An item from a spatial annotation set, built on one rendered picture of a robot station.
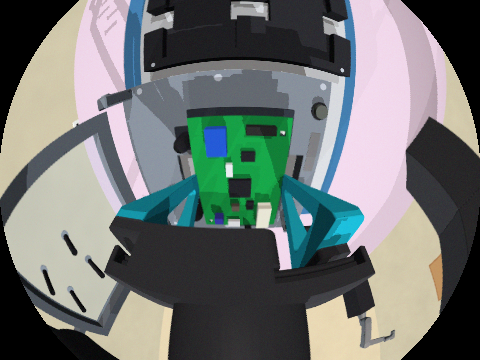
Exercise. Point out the green circuit board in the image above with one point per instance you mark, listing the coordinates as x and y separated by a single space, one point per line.
239 161

